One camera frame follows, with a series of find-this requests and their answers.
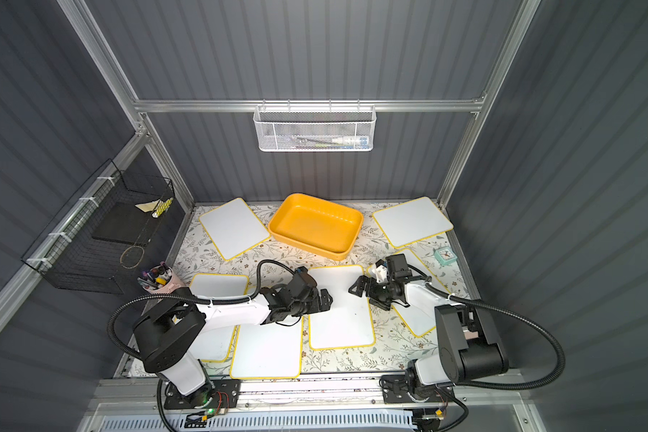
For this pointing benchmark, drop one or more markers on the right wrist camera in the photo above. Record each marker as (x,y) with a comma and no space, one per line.
(394,268)

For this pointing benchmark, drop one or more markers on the whiteboard yellow frame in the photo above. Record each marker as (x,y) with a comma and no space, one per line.
(348,323)

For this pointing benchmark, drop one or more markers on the floral table mat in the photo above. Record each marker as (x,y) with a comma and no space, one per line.
(398,337)

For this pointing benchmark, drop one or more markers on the small mint green clock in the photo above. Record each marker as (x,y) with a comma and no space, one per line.
(445,256)

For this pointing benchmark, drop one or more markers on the yellow sticky note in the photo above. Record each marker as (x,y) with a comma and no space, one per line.
(149,206)

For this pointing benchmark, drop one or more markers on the black wire basket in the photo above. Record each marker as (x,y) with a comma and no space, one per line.
(104,243)

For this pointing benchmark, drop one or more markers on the right whiteboard under arm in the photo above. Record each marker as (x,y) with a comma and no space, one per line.
(418,314)

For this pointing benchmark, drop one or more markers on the markers in white basket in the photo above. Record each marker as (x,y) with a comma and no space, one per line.
(335,142)

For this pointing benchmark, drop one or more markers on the pink pen cup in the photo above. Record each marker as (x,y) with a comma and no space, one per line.
(160,279)

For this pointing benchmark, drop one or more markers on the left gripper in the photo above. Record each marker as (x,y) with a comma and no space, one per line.
(313,300)

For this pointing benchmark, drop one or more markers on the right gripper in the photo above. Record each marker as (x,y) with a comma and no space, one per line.
(370,289)

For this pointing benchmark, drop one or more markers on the yellow plastic storage box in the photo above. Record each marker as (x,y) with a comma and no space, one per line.
(318,226)

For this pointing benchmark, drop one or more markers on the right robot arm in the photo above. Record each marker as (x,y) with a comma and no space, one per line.
(469,347)

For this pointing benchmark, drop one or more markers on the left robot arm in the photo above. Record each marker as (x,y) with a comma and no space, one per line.
(166,333)

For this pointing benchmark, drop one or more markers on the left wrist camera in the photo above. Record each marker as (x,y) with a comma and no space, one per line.
(302,283)

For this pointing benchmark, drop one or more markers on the white wire mesh basket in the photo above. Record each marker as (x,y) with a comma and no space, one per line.
(273,123)

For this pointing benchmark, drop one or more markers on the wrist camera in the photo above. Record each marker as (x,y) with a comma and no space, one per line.
(394,268)
(302,283)

